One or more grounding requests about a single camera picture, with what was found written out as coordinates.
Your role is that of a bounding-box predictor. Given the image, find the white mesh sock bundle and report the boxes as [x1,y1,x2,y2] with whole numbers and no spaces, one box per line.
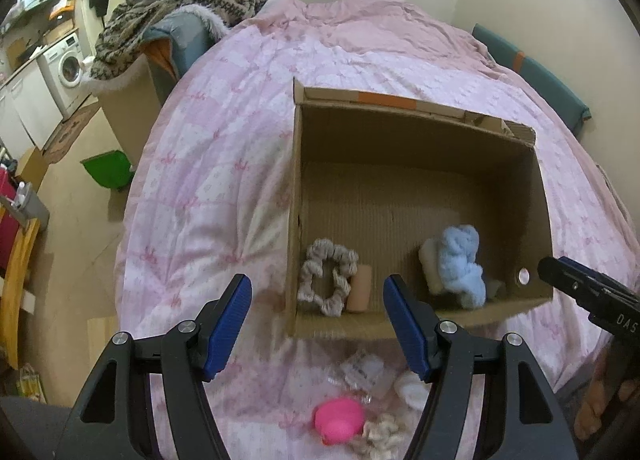
[394,370,431,411]

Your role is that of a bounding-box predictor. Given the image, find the light blue fluffy socks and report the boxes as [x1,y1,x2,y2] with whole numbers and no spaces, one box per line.
[437,225,487,310]

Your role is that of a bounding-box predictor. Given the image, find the cream floral scrunchie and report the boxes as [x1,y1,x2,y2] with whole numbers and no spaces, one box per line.
[349,414,408,460]

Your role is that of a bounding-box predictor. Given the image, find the cream white sock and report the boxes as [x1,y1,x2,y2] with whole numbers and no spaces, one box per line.
[419,238,446,295]

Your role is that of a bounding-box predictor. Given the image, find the pink heart plush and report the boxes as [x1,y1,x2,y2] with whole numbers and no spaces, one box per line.
[314,397,366,446]

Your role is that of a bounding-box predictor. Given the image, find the tan beige sock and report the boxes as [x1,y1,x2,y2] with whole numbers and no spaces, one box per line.
[345,264,372,313]

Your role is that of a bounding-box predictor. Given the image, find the beige grey scrunchie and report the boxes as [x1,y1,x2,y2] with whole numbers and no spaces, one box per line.
[296,238,359,317]

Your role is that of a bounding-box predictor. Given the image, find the person right hand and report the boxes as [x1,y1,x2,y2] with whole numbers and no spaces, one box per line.
[574,347,612,442]

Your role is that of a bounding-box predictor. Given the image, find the wooden chair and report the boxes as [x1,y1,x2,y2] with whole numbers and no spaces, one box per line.
[1,219,40,370]

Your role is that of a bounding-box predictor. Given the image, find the clear plastic wrapper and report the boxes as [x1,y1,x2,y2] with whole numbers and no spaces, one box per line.
[328,350,397,404]

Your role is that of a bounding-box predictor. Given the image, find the brown cardboard box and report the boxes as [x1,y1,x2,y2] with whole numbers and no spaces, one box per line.
[285,83,553,340]

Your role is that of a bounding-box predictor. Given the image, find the teal headboard cushion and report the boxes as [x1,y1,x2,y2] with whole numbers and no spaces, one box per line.
[472,24,591,136]

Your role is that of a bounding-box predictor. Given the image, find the pink patterned bed quilt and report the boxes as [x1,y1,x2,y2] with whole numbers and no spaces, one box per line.
[116,0,639,459]

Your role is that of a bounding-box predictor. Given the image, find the green dustpan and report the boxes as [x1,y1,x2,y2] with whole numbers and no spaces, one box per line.
[80,149,134,189]

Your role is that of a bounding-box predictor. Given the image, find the patterned floor mat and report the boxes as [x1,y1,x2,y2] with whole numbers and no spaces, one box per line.
[43,102,101,165]

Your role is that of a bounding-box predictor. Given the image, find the white kitchen cabinets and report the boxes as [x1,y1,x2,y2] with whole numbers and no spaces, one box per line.
[1,61,63,159]

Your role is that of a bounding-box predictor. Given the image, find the white washing machine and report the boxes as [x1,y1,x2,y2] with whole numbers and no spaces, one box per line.
[37,31,90,119]

